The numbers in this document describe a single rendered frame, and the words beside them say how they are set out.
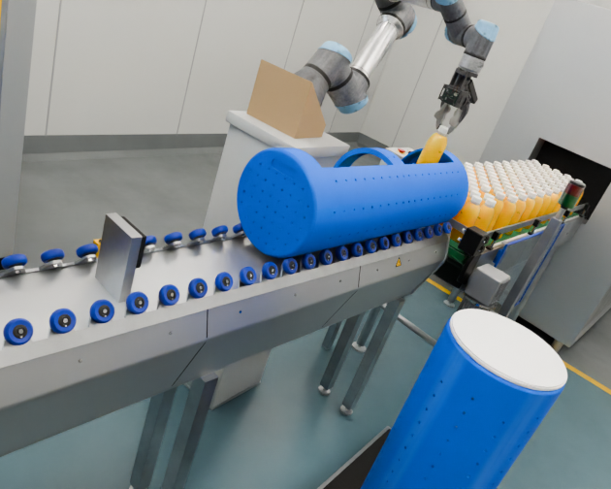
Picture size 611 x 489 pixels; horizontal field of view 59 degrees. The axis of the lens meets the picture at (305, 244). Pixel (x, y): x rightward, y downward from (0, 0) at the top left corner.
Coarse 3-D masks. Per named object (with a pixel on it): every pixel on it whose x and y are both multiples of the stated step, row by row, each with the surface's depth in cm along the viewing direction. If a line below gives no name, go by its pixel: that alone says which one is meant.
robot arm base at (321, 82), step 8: (312, 64) 182; (296, 72) 183; (304, 72) 181; (312, 72) 181; (320, 72) 182; (312, 80) 181; (320, 80) 181; (328, 80) 184; (320, 88) 181; (328, 88) 186; (320, 96) 182; (320, 104) 184
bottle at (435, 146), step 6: (438, 132) 187; (432, 138) 188; (438, 138) 186; (444, 138) 187; (426, 144) 190; (432, 144) 187; (438, 144) 187; (444, 144) 187; (426, 150) 189; (432, 150) 188; (438, 150) 188; (420, 156) 192; (426, 156) 190; (432, 156) 189; (438, 156) 189; (420, 162) 191; (426, 162) 190; (432, 162) 190
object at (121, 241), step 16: (112, 224) 108; (128, 224) 108; (112, 240) 109; (128, 240) 105; (144, 240) 108; (112, 256) 110; (128, 256) 106; (96, 272) 115; (112, 272) 111; (128, 272) 108; (112, 288) 112; (128, 288) 111
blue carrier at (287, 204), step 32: (256, 160) 141; (288, 160) 134; (352, 160) 176; (384, 160) 163; (416, 160) 207; (448, 160) 198; (256, 192) 142; (288, 192) 135; (320, 192) 131; (352, 192) 141; (384, 192) 153; (416, 192) 166; (448, 192) 183; (256, 224) 144; (288, 224) 137; (320, 224) 133; (352, 224) 145; (384, 224) 159; (416, 224) 179; (288, 256) 139
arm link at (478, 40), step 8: (480, 24) 170; (488, 24) 168; (496, 24) 169; (472, 32) 172; (480, 32) 169; (488, 32) 169; (496, 32) 170; (464, 40) 176; (472, 40) 172; (480, 40) 170; (488, 40) 170; (472, 48) 172; (480, 48) 171; (488, 48) 171; (472, 56) 172; (480, 56) 172
